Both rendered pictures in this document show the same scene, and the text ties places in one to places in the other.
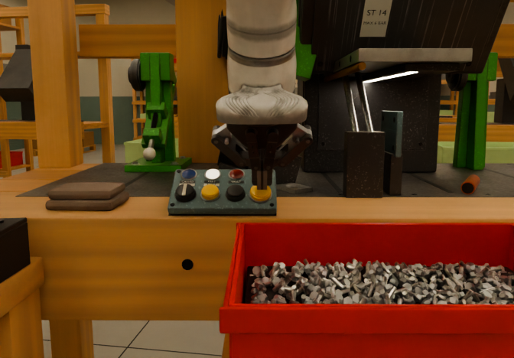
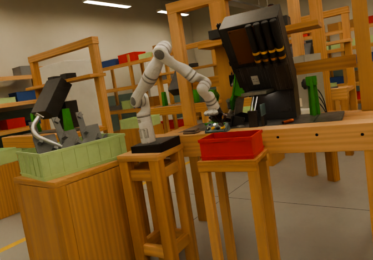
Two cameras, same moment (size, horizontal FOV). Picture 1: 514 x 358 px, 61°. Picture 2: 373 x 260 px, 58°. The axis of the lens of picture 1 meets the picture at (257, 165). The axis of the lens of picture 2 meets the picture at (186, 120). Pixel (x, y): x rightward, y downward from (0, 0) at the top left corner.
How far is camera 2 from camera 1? 1.63 m
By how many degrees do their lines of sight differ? 28
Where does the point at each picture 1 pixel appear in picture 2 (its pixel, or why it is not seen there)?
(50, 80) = (185, 99)
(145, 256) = not seen: hidden behind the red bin
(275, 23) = (209, 100)
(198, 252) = not seen: hidden behind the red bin
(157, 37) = (215, 80)
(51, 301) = (185, 152)
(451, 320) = (222, 140)
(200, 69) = (227, 90)
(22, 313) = (180, 153)
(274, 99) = (212, 111)
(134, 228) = (198, 136)
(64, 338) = (196, 180)
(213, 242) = not seen: hidden behind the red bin
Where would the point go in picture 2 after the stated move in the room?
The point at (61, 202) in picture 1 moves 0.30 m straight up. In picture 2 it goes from (185, 132) to (179, 89)
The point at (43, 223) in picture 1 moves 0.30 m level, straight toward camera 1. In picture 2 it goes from (182, 136) to (181, 144)
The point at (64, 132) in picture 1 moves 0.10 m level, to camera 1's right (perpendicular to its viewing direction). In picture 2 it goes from (190, 114) to (200, 113)
